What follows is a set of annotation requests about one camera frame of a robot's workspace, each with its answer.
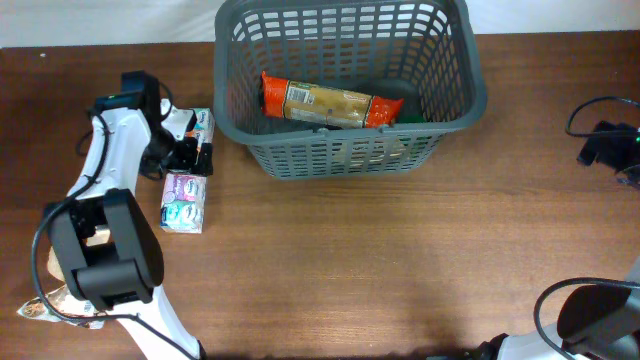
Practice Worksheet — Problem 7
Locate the colourful tissue pack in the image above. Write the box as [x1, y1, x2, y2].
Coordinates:
[160, 108, 215, 234]

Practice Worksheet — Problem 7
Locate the red pasta packet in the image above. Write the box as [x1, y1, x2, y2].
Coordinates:
[261, 71, 404, 129]

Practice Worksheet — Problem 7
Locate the beige snack bag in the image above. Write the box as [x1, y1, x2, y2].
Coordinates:
[332, 139, 407, 168]
[16, 225, 110, 323]

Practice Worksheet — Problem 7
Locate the green lidded seasoning jar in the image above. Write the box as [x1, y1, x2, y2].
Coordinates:
[392, 113, 430, 147]

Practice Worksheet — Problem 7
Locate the grey plastic basket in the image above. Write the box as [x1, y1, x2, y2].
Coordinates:
[213, 0, 487, 179]

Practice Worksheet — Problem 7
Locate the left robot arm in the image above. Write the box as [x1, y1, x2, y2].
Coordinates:
[30, 70, 212, 359]

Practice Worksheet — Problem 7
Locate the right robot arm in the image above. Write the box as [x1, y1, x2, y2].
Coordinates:
[463, 121, 639, 360]

